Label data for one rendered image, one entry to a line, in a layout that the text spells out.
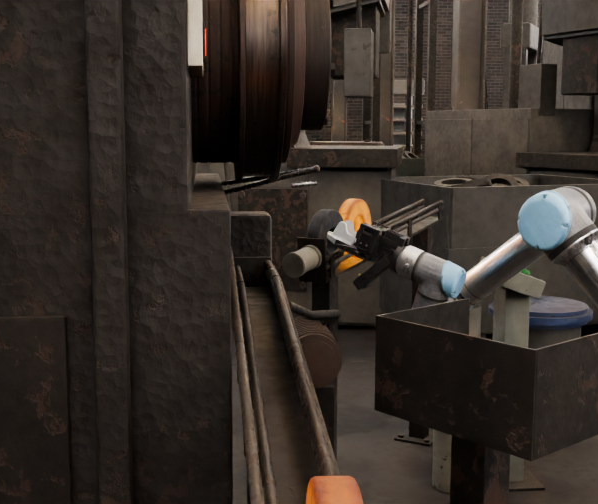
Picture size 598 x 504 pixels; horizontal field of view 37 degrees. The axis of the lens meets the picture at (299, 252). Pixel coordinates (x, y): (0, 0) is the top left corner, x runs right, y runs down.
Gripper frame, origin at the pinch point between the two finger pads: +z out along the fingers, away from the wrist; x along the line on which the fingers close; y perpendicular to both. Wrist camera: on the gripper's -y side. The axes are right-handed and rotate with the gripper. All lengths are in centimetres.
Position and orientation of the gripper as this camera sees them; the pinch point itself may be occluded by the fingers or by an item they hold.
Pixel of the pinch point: (328, 236)
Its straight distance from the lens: 222.7
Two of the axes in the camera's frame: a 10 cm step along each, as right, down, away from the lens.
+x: -4.9, 1.2, -8.7
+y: 2.7, -9.2, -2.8
